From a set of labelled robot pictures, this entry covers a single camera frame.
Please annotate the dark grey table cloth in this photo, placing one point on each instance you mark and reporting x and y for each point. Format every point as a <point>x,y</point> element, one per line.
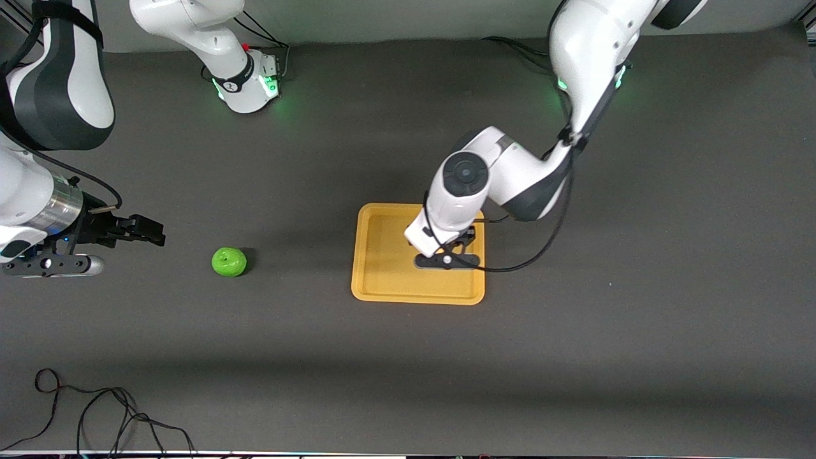
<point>408,357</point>

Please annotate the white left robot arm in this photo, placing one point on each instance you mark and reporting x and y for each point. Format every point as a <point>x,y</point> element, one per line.
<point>593,57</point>

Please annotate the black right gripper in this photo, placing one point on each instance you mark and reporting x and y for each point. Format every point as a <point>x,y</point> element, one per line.
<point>95,227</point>

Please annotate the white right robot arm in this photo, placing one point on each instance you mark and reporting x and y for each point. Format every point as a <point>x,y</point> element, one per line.
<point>64,76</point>

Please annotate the green apple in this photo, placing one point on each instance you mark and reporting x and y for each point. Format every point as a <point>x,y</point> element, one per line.
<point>229,262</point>

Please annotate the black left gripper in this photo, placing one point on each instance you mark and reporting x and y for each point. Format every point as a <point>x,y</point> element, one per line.
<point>468,237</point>

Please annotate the yellow plastic tray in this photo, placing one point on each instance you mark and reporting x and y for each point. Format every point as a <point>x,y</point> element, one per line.
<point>382,268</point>

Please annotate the black metal frame rail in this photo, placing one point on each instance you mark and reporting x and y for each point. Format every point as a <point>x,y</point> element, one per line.
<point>11,22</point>

